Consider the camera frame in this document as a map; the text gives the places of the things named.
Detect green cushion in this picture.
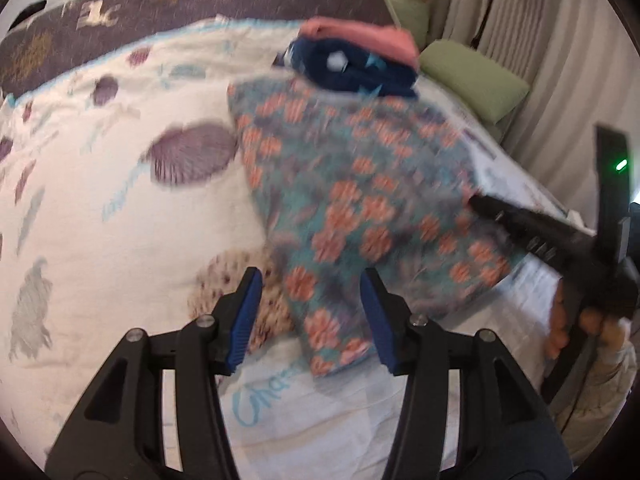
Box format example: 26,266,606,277
388,0,431,51
419,40,530,125

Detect green cushion far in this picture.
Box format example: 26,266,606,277
388,0,431,51

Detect floral teal orange garment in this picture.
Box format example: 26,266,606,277
228,77,523,376

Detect dark deer-print mattress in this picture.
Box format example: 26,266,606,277
1,0,393,96

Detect folded navy star garment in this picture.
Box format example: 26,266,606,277
272,37,418,99

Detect beige pleated curtain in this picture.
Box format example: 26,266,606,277
430,0,639,221

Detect green cushion near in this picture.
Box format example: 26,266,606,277
419,40,530,125

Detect folded pink garment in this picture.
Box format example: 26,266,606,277
299,16,419,70

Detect person's right hand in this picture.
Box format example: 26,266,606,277
544,280,630,360

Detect white seashell quilt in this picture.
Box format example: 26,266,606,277
0,16,597,480

